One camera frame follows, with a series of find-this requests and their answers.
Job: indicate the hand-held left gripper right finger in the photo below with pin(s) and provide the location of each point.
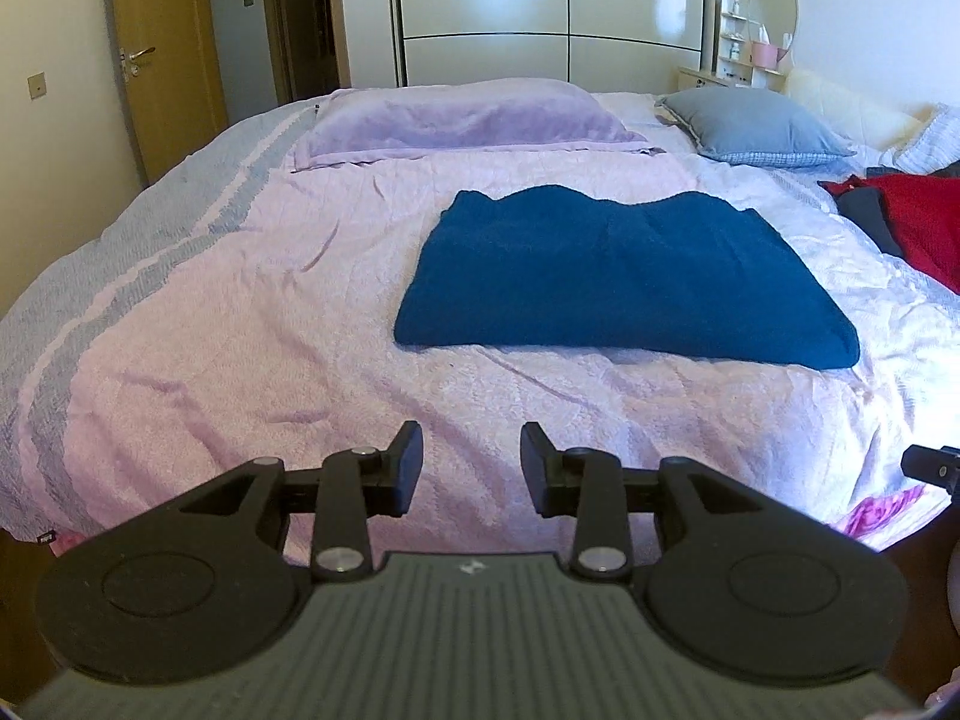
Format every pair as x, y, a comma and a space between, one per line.
534, 465

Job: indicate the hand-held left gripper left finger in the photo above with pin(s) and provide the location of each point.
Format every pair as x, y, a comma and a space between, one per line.
409, 469

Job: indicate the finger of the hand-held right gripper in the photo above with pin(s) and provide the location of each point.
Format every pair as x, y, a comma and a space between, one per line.
934, 463

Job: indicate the blue knit sweater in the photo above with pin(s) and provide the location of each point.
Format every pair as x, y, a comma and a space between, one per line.
615, 285

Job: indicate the pink floral bed sheet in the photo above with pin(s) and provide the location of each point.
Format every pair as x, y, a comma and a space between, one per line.
881, 514

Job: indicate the bed with pink cover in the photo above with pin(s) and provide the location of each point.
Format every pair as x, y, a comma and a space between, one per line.
225, 360

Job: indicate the red garment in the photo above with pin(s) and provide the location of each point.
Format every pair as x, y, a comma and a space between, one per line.
926, 225

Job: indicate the dark grey garment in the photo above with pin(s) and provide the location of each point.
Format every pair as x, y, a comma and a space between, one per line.
866, 210

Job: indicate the striped pillow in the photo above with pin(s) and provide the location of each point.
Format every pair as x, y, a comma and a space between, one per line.
934, 139

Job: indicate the lilac pillow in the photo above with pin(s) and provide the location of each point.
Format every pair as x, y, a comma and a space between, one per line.
465, 116

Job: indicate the white pillow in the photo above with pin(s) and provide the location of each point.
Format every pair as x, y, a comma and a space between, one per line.
847, 101

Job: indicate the grey-blue cushion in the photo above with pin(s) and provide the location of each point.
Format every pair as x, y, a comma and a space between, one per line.
750, 124

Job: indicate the wooden door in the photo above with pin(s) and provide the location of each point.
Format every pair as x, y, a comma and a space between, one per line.
172, 112

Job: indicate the pink container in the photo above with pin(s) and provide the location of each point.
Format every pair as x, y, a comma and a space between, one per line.
766, 55

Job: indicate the white sliding wardrobe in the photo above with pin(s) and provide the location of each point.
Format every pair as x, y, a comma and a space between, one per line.
525, 7

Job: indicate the white shelf organiser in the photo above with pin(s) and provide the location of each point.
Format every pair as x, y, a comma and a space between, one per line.
731, 45

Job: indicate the round vanity mirror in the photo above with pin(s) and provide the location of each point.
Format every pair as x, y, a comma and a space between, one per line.
772, 4

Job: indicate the brass wall switch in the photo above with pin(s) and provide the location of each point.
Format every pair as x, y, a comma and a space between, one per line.
37, 85

